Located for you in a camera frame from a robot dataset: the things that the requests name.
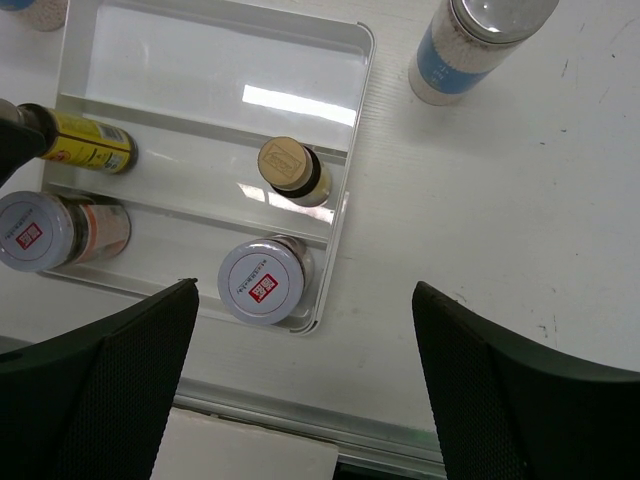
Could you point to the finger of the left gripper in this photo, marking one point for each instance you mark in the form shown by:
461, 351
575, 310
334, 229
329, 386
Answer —
21, 139

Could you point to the white lid spice jar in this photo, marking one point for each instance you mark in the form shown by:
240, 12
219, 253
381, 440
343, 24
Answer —
262, 281
42, 231

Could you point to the wooden cap yellow bottle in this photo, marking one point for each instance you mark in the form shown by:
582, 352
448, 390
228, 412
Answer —
294, 172
74, 140

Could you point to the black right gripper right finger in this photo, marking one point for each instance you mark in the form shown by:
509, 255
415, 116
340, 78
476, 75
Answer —
507, 407

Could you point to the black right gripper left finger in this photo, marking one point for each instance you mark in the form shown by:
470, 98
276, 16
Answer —
93, 403

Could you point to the blue label jar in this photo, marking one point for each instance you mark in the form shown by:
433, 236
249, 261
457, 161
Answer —
40, 15
466, 40

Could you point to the white divided tray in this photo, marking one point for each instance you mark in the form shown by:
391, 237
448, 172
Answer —
201, 86

